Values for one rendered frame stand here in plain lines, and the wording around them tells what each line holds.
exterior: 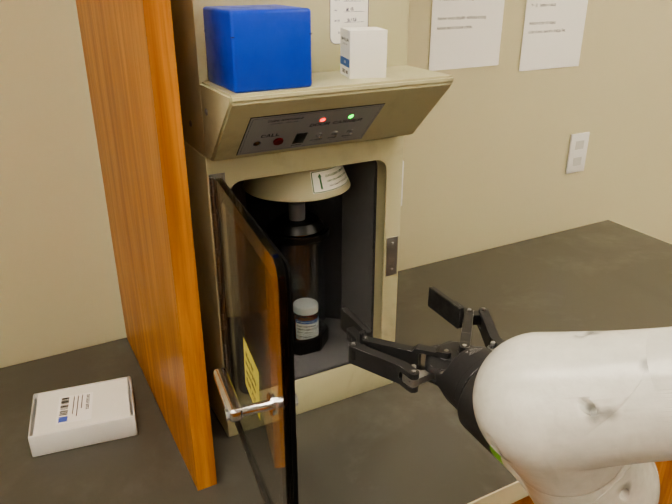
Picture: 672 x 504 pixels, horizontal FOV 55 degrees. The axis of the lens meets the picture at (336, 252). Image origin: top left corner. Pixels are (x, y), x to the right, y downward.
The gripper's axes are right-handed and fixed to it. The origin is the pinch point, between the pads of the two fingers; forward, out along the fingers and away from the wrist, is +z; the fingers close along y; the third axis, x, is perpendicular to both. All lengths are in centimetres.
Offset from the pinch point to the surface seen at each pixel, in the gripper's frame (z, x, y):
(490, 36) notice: 65, -27, -65
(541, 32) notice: 65, -27, -81
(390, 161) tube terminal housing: 19.9, -14.0, -10.9
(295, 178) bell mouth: 22.6, -12.5, 4.1
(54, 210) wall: 61, 0, 37
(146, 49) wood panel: 10.2, -33.7, 26.4
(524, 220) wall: 66, 24, -84
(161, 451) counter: 20.3, 28.5, 29.3
